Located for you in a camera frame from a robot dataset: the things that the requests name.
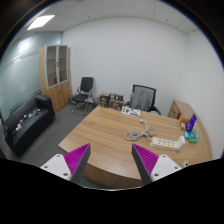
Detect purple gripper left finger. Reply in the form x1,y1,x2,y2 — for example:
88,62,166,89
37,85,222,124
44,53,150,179
40,143,92,185

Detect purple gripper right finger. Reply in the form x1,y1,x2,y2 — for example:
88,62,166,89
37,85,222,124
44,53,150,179
131,143,183,186

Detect white charger adapter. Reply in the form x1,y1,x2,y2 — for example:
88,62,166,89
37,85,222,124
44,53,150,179
176,136,185,150

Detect white power strip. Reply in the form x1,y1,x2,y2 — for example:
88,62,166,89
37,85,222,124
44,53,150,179
151,137,178,151

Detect wooden office desk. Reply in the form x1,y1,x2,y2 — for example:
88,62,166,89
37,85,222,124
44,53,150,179
58,105,214,190

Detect blue small box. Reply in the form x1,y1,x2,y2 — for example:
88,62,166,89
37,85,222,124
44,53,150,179
183,132,189,139

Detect green small box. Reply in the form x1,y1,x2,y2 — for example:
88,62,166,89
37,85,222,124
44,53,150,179
188,132,198,143

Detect white printed sheet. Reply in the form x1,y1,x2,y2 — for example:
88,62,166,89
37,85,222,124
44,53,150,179
121,106,140,117

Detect black visitor chair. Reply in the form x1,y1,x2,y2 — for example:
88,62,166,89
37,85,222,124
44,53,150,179
71,77,94,106

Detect grey mesh office chair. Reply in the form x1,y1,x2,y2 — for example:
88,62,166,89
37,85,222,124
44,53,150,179
125,84,161,114

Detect black leather sofa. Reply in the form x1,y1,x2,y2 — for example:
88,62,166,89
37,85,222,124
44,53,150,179
5,95,55,157

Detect small items on sofa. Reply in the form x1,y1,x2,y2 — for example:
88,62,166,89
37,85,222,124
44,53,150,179
12,108,41,135

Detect brown cardboard boxes stack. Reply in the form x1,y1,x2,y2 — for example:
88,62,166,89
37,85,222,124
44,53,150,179
100,92,124,110

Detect wooden glass-door cabinet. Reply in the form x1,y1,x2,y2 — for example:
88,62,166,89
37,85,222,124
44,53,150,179
39,45,70,112

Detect ceiling light panel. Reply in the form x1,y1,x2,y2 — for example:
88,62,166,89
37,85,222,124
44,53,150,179
28,15,54,30

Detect white power strip cable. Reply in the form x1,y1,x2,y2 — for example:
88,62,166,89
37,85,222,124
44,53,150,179
124,118,158,142

